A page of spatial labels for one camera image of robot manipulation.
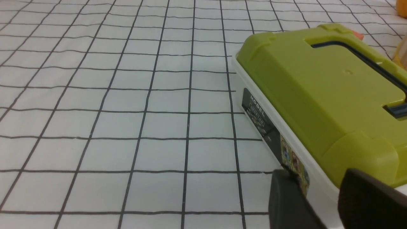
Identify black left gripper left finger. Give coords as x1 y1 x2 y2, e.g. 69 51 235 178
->
268 169 327 229

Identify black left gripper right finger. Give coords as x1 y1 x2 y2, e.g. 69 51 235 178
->
338 168 407 229

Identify bamboo steamer basket yellow rims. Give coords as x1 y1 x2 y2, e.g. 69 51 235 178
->
392 40 407 71

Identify small orange-red object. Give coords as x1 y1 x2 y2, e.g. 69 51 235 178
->
351 30 364 41

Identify white black-grid tablecloth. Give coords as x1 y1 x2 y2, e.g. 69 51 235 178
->
0 0 406 229

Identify orange round object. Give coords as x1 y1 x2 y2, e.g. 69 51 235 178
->
396 0 407 18

